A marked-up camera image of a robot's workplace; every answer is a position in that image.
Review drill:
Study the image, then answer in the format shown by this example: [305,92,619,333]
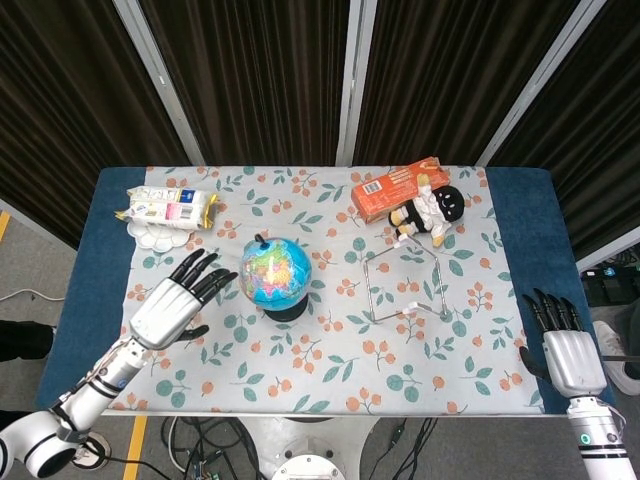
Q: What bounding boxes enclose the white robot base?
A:
[234,415,381,480]

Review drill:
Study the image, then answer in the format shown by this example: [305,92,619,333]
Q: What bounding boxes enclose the white flower-shaped plate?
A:
[126,219,195,253]

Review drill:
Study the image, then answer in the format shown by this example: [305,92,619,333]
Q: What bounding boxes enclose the black white plush doll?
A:
[389,174,466,248]

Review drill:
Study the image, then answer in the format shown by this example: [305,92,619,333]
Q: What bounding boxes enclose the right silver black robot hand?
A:
[517,287,608,399]

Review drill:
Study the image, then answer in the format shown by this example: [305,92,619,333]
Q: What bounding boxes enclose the orange cardboard box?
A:
[350,156,450,225]

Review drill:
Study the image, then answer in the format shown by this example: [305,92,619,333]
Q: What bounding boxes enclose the black floor cables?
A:
[69,415,266,480]

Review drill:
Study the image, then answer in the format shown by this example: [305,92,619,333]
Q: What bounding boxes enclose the floral tablecloth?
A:
[101,165,546,415]

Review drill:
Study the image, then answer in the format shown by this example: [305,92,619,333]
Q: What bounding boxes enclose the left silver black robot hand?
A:
[128,248,239,351]

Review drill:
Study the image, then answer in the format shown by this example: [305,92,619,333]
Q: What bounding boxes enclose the white curtain frame post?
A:
[111,0,206,167]
[477,0,609,167]
[334,0,377,167]

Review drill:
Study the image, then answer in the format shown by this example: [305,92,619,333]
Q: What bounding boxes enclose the metal wire rack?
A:
[360,234,452,325]

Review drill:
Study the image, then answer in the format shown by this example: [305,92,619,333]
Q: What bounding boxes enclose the white sneaker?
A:
[592,319,640,396]

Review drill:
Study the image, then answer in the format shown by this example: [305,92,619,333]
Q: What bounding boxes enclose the white snack package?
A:
[114,185,220,231]

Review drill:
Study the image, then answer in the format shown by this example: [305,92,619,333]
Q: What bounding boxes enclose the blue desk globe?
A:
[240,233,313,323]

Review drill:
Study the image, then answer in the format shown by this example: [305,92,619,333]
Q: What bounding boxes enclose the dark pleated curtain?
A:
[0,0,640,261]

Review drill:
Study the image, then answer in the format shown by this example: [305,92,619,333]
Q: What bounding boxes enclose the blue table mat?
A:
[34,166,617,416]

